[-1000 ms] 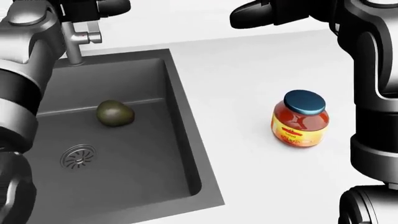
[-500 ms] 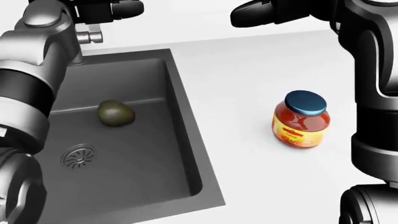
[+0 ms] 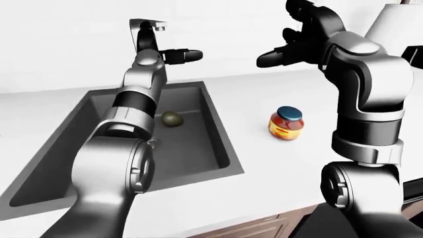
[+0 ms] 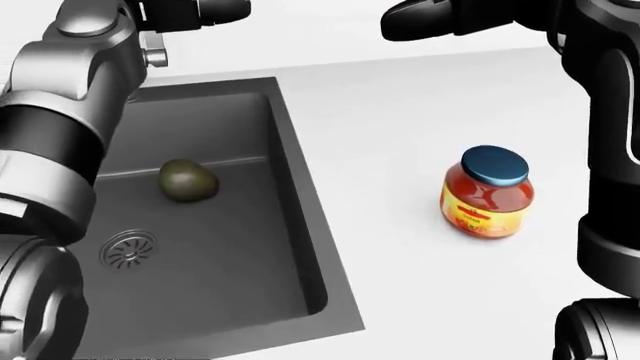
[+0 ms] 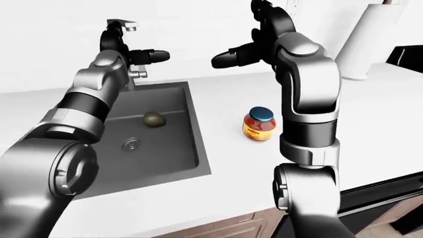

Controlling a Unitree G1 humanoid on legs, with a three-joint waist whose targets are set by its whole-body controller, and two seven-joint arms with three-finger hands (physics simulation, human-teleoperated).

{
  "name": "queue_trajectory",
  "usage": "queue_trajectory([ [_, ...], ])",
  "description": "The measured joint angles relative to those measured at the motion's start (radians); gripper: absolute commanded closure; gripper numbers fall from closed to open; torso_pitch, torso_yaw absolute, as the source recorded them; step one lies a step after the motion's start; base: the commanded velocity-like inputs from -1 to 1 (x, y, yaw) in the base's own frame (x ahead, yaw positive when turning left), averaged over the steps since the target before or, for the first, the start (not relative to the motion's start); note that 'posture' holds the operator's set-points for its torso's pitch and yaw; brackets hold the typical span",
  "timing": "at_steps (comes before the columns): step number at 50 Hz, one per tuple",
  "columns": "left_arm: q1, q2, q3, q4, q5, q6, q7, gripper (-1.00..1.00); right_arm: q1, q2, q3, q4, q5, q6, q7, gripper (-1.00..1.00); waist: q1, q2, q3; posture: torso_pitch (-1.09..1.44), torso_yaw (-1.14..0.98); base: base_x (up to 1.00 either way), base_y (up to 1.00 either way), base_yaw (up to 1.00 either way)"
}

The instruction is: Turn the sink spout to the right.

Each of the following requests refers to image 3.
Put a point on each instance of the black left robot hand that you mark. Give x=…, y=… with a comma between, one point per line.
x=147, y=39

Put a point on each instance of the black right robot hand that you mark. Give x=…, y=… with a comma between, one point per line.
x=307, y=34

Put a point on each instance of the silver sink faucet spout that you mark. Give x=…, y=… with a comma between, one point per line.
x=133, y=29

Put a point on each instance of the grey rectangular sink basin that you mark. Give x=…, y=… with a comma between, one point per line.
x=132, y=138

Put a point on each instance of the silver sink drain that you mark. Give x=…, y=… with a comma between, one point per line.
x=154, y=143

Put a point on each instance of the green avocado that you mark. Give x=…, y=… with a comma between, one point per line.
x=172, y=119

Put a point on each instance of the sauce jar with blue lid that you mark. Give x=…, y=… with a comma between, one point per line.
x=286, y=124

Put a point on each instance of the black stove appliance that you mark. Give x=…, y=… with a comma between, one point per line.
x=413, y=55

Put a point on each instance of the brown wooden cabinet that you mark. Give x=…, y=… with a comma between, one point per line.
x=251, y=223

